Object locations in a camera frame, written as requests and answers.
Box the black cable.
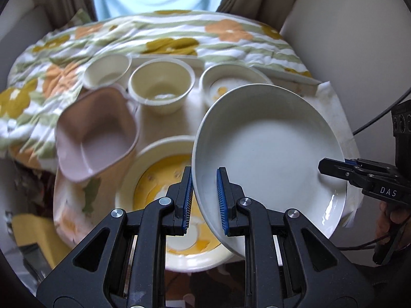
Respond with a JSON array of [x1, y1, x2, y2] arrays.
[[337, 235, 411, 251], [352, 88, 411, 135]]

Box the white plate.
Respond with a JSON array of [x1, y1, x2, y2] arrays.
[[192, 83, 349, 259]]

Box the white ribbed bowl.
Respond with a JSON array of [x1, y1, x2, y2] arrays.
[[128, 58, 196, 115]]

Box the person's right hand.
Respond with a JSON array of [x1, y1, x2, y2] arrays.
[[376, 200, 407, 241]]

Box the yellow box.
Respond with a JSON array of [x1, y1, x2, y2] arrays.
[[11, 215, 69, 273]]

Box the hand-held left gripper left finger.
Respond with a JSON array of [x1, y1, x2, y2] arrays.
[[36, 166, 195, 308]]

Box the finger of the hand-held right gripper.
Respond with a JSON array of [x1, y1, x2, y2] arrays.
[[345, 158, 399, 180], [318, 158, 370, 187]]

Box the floral striped blanket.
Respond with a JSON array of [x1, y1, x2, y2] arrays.
[[0, 9, 317, 170]]

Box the white bowl with yellow print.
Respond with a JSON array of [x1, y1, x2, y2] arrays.
[[199, 64, 273, 106]]

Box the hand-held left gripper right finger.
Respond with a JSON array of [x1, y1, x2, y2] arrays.
[[216, 167, 375, 308]]

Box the pink square bowl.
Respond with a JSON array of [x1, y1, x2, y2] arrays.
[[55, 86, 141, 183]]

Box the large cream plate yellow print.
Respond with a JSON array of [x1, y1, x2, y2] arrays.
[[115, 136, 240, 272]]

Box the small white bowl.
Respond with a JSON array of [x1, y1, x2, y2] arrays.
[[83, 53, 132, 91]]

